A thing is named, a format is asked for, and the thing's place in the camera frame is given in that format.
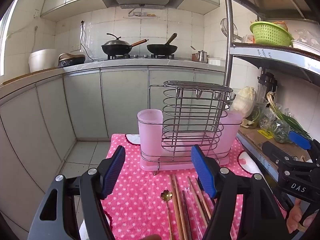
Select grey base cabinets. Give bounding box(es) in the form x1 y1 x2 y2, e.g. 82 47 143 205
0 66 227 233

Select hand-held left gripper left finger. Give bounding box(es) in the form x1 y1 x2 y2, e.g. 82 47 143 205
27 145 126 240

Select dark electric griddle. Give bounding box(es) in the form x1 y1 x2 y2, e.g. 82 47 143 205
58 53 86 68

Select white rice cooker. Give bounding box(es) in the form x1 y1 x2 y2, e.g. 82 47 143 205
28 49 57 73

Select small brown pot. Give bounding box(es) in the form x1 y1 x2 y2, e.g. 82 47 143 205
190 46 200 62

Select glass wall shelf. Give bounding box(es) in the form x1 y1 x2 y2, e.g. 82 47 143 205
122 11 160 19

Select light wooden chopstick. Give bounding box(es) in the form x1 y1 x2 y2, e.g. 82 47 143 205
169 174 185 240
172 174 189 240

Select green onions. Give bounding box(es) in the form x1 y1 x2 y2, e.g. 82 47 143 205
266 92 313 140

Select gold flower spoon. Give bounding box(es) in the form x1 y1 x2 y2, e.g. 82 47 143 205
160 190 175 240

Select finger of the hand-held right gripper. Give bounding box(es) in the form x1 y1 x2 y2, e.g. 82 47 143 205
288 131 320 161
261 141 316 171

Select pink polka dot towel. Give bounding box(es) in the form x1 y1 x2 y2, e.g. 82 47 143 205
100 133 288 240

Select person's right hand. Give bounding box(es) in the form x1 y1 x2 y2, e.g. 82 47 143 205
286 199 309 233

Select metal kettle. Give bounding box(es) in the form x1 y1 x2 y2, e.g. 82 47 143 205
195 50 210 63

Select dark brown chopstick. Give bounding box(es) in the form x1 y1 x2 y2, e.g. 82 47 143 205
182 191 193 240
197 192 213 222

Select orange and white cloth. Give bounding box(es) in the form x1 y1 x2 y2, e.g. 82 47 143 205
271 21 290 30

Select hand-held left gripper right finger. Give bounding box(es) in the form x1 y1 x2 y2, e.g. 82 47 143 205
191 144 288 240

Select white plastic tub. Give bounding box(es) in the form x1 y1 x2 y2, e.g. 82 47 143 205
291 39 320 54

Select napa cabbage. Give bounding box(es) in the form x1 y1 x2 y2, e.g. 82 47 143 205
232 86 257 118

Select black blender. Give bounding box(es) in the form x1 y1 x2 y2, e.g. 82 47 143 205
256 72 278 100

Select window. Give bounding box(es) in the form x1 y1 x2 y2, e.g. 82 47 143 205
0 17 6 77

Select black power cable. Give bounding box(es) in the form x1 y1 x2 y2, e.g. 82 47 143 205
80 21 94 62

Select reddish brown chopstick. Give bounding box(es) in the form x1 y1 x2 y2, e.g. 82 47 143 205
187 176 210 228

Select clear plastic chopstick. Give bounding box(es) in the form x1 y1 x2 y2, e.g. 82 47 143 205
184 184 203 240

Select pink plastic cup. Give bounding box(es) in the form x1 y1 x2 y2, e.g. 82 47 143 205
220 110 243 155
137 109 164 157

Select pink plastic drip tray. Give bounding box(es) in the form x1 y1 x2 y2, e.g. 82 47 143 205
140 152 229 172

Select cardboard sheet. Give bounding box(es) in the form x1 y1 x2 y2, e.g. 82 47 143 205
237 126 313 163

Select metal wire utensil rack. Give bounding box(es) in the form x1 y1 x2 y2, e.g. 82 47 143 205
149 81 237 175

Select metal shelf rack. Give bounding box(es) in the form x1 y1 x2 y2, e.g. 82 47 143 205
222 0 320 195

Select green plastic basket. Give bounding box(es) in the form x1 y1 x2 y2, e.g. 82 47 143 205
250 21 294 47

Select black wok with lid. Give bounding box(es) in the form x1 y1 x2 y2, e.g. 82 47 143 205
101 33 149 55

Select gas stove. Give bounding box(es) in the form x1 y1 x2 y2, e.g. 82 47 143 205
97 54 177 61

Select plastic bag of greens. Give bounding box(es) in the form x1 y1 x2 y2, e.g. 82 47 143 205
260 110 292 143

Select clear plastic container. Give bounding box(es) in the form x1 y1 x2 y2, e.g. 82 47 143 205
246 97 268 129

